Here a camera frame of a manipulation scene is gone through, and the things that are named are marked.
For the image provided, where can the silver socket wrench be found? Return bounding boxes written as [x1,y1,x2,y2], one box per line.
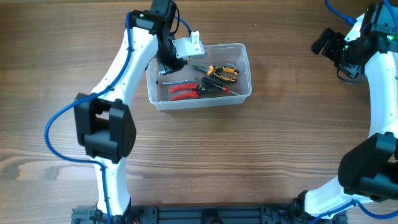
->
[155,80,198,85]

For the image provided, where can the red handled cutters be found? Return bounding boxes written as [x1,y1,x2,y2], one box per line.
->
[168,82,222,101]

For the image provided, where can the black red screwdriver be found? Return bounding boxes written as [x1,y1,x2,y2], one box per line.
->
[201,77,238,95]

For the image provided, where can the orange black pliers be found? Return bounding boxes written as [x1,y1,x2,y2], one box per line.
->
[192,65,239,83]

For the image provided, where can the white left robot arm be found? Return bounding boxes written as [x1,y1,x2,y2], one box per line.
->
[73,1,186,223]

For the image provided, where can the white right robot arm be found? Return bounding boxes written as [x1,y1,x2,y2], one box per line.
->
[290,1,397,223]

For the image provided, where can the clear plastic container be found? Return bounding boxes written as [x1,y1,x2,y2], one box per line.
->
[146,43,252,111]

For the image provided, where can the left blue cable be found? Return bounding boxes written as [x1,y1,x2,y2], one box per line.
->
[44,11,193,224]

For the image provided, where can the black aluminium frame rail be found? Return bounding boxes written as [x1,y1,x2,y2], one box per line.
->
[71,202,348,224]

